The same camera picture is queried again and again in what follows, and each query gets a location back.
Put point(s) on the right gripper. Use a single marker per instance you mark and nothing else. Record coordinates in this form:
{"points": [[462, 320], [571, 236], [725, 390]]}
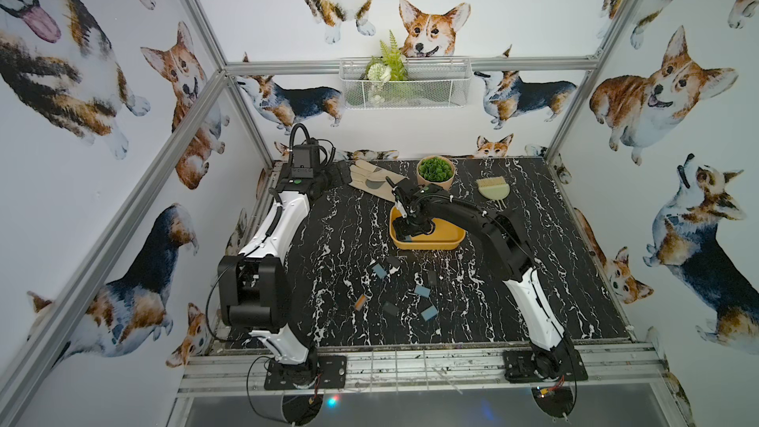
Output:
{"points": [[399, 229]]}

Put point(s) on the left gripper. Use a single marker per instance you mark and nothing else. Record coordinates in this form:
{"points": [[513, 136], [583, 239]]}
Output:
{"points": [[331, 175]]}

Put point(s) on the blue eraser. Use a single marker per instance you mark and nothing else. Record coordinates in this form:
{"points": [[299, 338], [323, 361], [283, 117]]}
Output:
{"points": [[429, 313], [422, 292], [379, 271]]}

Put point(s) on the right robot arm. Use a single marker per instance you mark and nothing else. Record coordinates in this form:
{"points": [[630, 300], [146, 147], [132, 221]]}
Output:
{"points": [[510, 259]]}

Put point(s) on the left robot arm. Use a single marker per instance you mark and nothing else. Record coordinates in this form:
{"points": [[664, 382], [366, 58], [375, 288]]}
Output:
{"points": [[255, 294]]}

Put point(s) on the yellow storage box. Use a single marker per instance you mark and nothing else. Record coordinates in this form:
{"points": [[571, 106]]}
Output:
{"points": [[445, 236]]}

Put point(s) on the orange white eraser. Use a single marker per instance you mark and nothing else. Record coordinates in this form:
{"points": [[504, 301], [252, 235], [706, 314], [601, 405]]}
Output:
{"points": [[360, 303]]}

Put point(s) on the pink pot green plant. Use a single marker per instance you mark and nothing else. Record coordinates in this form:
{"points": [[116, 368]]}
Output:
{"points": [[436, 170]]}

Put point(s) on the beige work glove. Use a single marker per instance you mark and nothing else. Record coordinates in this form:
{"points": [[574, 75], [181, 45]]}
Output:
{"points": [[374, 180]]}

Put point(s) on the artificial fern and flower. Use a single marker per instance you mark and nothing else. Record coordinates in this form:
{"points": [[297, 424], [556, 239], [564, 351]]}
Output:
{"points": [[385, 74]]}

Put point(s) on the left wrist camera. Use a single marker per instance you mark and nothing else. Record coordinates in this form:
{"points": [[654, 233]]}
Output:
{"points": [[306, 160]]}

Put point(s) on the white wire wall basket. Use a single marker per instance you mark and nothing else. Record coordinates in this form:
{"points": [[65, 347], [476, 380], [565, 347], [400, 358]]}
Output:
{"points": [[432, 83]]}

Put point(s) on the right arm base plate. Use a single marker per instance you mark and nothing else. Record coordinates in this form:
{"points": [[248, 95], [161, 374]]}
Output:
{"points": [[532, 367]]}

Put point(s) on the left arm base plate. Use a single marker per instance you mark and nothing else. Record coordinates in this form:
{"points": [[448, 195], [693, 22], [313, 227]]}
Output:
{"points": [[325, 372]]}

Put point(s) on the aluminium front rail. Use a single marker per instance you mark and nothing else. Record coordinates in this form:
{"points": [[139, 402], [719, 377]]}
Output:
{"points": [[417, 370]]}

